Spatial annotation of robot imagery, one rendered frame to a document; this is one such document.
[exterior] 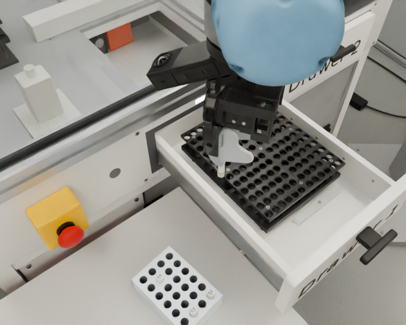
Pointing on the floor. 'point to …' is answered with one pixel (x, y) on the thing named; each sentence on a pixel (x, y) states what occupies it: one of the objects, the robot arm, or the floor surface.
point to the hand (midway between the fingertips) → (217, 153)
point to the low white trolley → (215, 258)
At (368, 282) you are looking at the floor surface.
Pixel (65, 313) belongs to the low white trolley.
